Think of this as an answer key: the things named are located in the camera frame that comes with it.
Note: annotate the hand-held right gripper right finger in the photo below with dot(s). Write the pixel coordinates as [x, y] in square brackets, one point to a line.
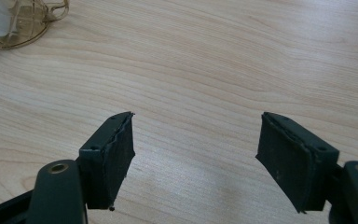
[295, 161]

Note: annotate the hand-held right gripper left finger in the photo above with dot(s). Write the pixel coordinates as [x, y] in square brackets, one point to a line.
[108, 165]

